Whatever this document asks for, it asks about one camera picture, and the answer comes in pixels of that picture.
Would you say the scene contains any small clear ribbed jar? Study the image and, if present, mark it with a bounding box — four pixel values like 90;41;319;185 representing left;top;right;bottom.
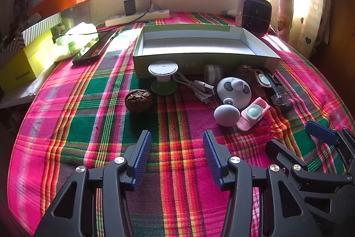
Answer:
203;64;223;86

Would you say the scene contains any grey black space heater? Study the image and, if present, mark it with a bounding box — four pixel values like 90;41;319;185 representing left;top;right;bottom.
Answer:
235;0;272;35

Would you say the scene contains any yellow cardboard box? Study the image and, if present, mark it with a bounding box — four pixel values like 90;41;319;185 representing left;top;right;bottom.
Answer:
0;29;56;90

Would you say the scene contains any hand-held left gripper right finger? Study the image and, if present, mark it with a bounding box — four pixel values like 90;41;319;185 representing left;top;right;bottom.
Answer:
203;130;323;237

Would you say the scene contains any black flashlight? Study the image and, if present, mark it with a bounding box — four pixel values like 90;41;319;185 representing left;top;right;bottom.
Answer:
262;68;290;106

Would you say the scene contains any shallow white cardboard box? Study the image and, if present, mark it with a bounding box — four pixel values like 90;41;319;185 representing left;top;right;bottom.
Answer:
132;25;281;79

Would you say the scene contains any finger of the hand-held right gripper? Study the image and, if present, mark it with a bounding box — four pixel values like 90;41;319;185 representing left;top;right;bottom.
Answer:
306;120;355;174
266;139;355;186

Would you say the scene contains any white usb cable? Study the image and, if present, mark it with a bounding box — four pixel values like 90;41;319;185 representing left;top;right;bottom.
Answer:
173;72;217;106

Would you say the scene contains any white egg-shaped ball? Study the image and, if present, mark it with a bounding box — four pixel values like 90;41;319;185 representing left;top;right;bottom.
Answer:
214;104;241;126

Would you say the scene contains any brown walnut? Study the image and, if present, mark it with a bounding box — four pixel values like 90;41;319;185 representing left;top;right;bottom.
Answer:
236;64;256;81
125;89;153;113

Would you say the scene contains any black smartphone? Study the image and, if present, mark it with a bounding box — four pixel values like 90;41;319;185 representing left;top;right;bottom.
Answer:
73;30;119;65

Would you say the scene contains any white paper sheet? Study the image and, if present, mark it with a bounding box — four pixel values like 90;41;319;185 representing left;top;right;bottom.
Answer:
0;68;56;110

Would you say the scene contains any white round panda toy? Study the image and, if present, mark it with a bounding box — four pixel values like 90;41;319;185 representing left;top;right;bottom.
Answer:
217;76;252;108

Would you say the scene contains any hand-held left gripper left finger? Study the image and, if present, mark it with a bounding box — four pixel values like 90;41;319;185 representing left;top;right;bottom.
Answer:
33;130;152;237

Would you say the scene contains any green white round stand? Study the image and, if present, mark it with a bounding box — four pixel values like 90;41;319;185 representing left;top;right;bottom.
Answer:
148;60;178;95

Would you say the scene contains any green white tissue pack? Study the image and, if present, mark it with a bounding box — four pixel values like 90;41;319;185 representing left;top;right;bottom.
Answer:
53;22;99;62

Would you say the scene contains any plaid cloth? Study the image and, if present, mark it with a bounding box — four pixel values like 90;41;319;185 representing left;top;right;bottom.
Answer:
8;12;355;237

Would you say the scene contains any green white striped box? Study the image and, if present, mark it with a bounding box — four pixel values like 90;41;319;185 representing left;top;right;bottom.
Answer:
0;13;63;67

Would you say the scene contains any green printed carton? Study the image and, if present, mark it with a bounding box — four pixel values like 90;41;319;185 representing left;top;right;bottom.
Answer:
51;18;75;38

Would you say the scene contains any black charger cable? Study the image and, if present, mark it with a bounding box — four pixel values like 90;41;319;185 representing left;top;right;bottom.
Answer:
96;0;152;32

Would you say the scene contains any white power strip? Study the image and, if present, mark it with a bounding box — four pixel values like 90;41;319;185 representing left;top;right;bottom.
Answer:
105;9;170;27

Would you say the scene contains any pink clip with mint pad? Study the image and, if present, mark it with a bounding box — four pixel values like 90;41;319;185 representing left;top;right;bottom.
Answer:
253;69;273;99
239;97;271;131

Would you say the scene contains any black charger adapter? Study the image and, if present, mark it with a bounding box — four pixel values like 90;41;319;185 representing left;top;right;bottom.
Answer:
124;0;136;16

